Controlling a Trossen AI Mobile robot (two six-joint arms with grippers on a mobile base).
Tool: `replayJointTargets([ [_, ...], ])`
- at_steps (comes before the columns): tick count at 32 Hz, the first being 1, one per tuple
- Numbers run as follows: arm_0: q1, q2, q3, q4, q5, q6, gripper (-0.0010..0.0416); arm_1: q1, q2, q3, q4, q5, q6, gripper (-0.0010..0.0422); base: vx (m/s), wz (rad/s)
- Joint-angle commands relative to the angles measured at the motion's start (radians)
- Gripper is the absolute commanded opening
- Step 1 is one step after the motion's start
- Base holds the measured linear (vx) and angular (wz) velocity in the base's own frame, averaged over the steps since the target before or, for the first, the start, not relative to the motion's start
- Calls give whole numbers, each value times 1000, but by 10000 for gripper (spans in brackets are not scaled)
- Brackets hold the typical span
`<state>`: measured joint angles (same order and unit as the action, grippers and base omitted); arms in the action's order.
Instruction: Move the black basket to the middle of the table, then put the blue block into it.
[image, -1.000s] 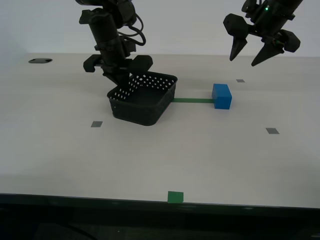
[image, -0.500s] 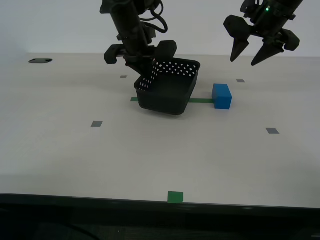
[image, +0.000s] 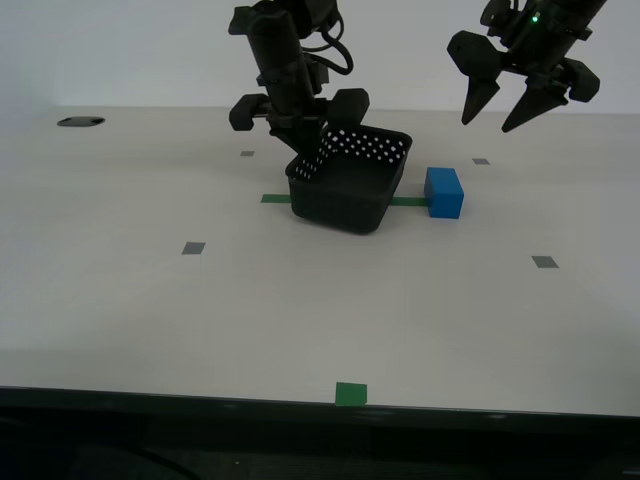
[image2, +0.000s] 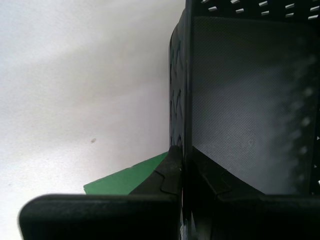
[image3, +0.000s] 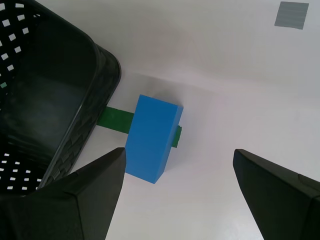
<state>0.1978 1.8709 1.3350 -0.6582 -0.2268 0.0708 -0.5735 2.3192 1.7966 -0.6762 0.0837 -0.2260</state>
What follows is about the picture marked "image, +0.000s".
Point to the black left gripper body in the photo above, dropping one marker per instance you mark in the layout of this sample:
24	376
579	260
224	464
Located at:
555	35

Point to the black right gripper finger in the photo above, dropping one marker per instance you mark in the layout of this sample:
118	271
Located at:
247	112
350	107

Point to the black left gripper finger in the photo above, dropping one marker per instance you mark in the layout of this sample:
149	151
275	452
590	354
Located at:
477	60
550	90

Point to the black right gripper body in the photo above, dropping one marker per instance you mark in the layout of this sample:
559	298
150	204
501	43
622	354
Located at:
285	75

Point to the black perforated plastic basket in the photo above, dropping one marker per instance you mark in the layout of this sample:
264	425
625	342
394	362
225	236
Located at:
340	215

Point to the blue rectangular block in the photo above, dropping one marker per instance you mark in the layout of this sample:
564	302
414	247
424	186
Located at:
445	200

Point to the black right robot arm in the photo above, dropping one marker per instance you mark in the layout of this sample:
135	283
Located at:
265	20

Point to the long green tape strip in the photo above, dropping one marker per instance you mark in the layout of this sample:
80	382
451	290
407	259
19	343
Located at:
275	199

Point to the green tape square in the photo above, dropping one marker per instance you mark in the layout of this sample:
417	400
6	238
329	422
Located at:
351	394

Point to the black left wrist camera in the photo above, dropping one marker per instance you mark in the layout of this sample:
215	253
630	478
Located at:
502	22

